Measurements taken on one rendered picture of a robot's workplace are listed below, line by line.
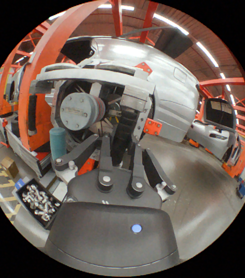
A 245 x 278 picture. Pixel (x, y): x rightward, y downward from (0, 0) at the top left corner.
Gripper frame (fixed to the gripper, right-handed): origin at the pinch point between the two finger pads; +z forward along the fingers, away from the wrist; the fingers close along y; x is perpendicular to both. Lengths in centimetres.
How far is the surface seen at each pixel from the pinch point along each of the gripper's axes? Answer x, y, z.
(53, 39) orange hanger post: 44, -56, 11
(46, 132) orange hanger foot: -22, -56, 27
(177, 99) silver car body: 34, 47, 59
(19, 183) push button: -35, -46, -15
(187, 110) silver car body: 29, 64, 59
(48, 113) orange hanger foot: -8, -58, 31
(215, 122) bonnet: 96, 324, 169
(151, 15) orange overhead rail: 240, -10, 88
